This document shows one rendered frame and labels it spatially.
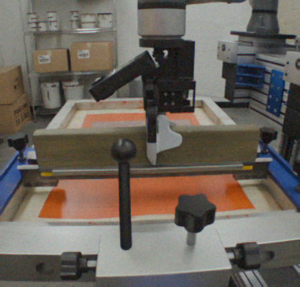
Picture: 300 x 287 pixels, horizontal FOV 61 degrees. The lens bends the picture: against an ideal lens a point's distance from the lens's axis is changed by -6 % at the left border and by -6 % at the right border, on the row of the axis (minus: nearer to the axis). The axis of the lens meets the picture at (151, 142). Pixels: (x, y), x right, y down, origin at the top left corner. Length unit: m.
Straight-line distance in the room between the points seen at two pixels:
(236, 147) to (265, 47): 0.87
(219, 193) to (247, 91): 0.80
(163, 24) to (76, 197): 0.37
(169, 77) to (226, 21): 3.97
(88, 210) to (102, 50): 3.28
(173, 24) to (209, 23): 3.91
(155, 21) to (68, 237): 0.31
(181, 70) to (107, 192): 0.29
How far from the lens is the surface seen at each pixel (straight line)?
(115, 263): 0.27
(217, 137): 0.49
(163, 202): 0.54
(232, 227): 0.37
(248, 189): 0.61
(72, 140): 0.48
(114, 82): 0.43
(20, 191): 0.58
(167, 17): 0.41
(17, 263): 0.37
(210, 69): 4.38
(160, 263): 0.27
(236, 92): 1.29
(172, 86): 0.43
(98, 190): 0.58
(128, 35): 4.17
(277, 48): 1.37
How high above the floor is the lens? 1.28
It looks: 24 degrees down
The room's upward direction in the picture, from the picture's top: straight up
